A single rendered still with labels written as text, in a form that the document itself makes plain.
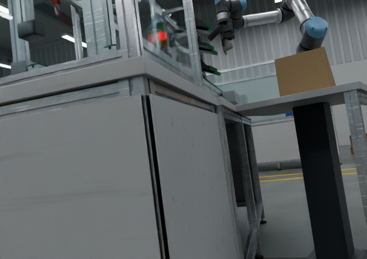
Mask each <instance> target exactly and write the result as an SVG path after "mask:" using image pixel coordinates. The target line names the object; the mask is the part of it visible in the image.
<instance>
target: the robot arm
mask: <svg viewBox="0 0 367 259"><path fill-rule="evenodd" d="M215 7H216V15H217V22H218V25H219V26H218V27H217V28H216V29H215V30H214V31H213V32H212V33H211V34H210V35H209V36H208V39H209V41H212V40H213V39H214V38H215V37H216V36H217V35H218V34H220V37H221V42H222V47H223V52H224V53H225V55H227V51H228V50H230V49H232V48H233V46H232V44H231V43H229V42H228V40H232V39H235V35H234V33H236V32H238V31H239V29H240V28H243V27H250V26H257V25H263V24H268V23H274V22H276V23H283V22H286V21H288V20H290V19H292V18H293V17H295V16H296V18H297V19H298V21H299V23H300V32H301V34H302V37H301V40H300V43H299V44H298V46H297V49H296V54H298V53H301V52H305V51H309V50H313V49H317V48H320V47H321V45H322V42H323V39H324V37H325V35H326V33H327V29H328V24H327V22H326V20H324V19H322V18H321V17H316V16H315V17H314V15H313V13H312V12H311V10H310V8H309V6H308V5H307V3H306V0H283V3H282V7H281V8H280V9H276V10H275V11H269V12H264V13H258V14H251V15H244V16H241V14H242V11H244V10H246V8H247V2H246V0H215ZM228 12H230V16H229V13H228Z"/></svg>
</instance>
